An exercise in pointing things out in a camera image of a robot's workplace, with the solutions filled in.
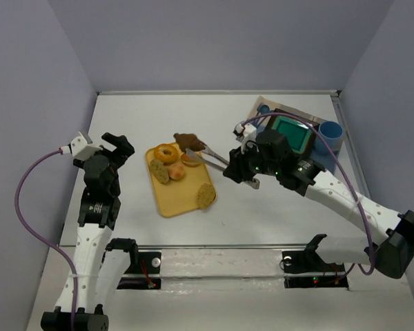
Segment metal tongs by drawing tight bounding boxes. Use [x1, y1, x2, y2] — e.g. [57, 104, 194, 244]
[184, 144, 261, 190]

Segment brown croissant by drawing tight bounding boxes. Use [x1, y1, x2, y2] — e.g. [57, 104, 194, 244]
[173, 133, 206, 153]

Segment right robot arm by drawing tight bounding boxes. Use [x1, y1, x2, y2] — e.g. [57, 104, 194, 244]
[223, 130, 414, 279]

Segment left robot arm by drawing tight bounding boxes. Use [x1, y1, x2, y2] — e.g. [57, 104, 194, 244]
[41, 132, 139, 330]

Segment brown speckled bread slice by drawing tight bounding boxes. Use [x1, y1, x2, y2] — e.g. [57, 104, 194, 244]
[148, 159, 170, 184]

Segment sugared cream bun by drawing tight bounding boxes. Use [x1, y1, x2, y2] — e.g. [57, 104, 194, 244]
[180, 153, 202, 168]

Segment blue spoon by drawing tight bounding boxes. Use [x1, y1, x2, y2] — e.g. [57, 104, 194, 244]
[258, 104, 270, 116]

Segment pink round bun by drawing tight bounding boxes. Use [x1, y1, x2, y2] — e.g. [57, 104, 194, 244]
[168, 162, 186, 181]

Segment black square plate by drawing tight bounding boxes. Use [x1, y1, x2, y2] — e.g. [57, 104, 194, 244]
[266, 116, 316, 157]

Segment yellow plastic tray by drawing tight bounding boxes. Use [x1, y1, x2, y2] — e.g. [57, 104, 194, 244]
[145, 148, 216, 217]

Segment orange bagel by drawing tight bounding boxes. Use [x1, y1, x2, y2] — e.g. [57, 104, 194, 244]
[153, 143, 179, 164]

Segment blue placemat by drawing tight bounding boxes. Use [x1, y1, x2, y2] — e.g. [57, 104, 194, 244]
[248, 96, 344, 173]

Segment blue cup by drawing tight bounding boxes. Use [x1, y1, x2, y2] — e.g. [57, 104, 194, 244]
[314, 121, 344, 155]

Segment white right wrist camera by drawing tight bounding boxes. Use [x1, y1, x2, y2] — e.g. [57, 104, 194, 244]
[233, 123, 257, 154]

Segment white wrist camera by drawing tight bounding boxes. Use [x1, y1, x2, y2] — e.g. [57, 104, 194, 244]
[233, 123, 257, 154]
[59, 132, 103, 161]

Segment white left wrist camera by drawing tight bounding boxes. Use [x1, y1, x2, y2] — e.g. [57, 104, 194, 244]
[59, 132, 103, 161]

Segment metal base rail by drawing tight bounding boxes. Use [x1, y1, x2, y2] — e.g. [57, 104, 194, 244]
[57, 243, 335, 250]

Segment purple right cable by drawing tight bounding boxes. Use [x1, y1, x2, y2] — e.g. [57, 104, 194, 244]
[241, 112, 377, 276]

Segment purple cable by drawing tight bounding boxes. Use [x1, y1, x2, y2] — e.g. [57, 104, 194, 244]
[241, 112, 377, 276]
[14, 147, 80, 331]

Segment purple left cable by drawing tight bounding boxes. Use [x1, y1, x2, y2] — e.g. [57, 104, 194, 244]
[14, 147, 80, 331]

